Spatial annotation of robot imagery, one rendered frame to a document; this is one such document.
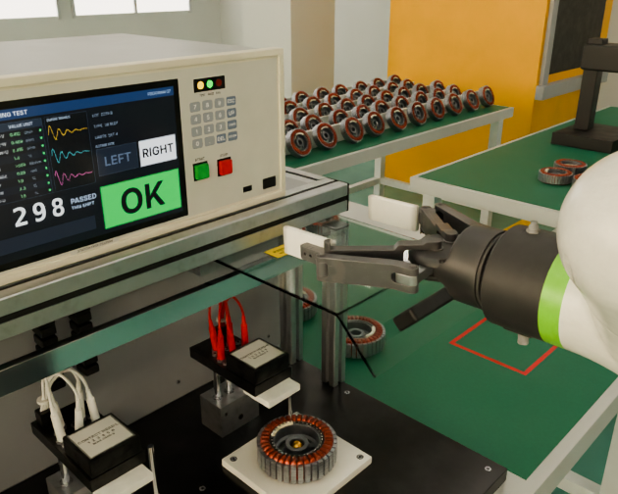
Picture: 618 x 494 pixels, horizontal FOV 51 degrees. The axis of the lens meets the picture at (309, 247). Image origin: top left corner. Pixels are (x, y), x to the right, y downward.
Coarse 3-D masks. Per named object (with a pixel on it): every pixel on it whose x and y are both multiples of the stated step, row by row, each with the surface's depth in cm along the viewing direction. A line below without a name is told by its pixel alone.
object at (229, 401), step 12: (204, 396) 97; (228, 396) 97; (240, 396) 97; (204, 408) 98; (216, 408) 95; (228, 408) 96; (240, 408) 98; (252, 408) 100; (204, 420) 99; (216, 420) 96; (228, 420) 96; (240, 420) 98; (216, 432) 97; (228, 432) 97
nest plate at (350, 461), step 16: (240, 448) 93; (256, 448) 93; (352, 448) 93; (224, 464) 90; (240, 464) 90; (256, 464) 90; (336, 464) 90; (352, 464) 90; (368, 464) 91; (256, 480) 87; (272, 480) 87; (320, 480) 87; (336, 480) 87
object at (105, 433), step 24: (72, 408) 83; (48, 432) 78; (72, 432) 75; (96, 432) 75; (120, 432) 75; (72, 456) 73; (96, 456) 71; (120, 456) 73; (144, 456) 76; (96, 480) 71; (120, 480) 73; (144, 480) 74
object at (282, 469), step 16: (288, 416) 93; (304, 416) 93; (272, 432) 90; (288, 432) 93; (304, 432) 93; (320, 432) 91; (272, 448) 87; (288, 448) 89; (304, 448) 89; (320, 448) 87; (336, 448) 89; (272, 464) 85; (288, 464) 85; (304, 464) 85; (320, 464) 85; (288, 480) 85; (304, 480) 86
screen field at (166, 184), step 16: (144, 176) 75; (160, 176) 77; (176, 176) 78; (112, 192) 73; (128, 192) 74; (144, 192) 76; (160, 192) 77; (176, 192) 79; (112, 208) 73; (128, 208) 75; (144, 208) 76; (160, 208) 78; (176, 208) 80; (112, 224) 74
